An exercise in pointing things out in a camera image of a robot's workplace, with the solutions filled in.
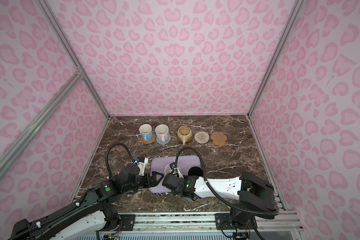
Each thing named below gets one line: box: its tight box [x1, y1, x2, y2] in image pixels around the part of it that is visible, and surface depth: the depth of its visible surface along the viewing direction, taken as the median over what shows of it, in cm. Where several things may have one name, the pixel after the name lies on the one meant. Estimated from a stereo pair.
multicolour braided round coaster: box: [194, 131, 210, 144], surface depth 109 cm
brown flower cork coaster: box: [210, 131, 228, 146], surface depth 109 cm
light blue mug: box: [139, 123, 153, 142], surface depth 100 cm
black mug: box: [188, 166, 204, 177], surface depth 81 cm
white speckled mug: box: [155, 124, 170, 143], surface depth 102 cm
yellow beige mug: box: [177, 125, 193, 146], surface depth 100 cm
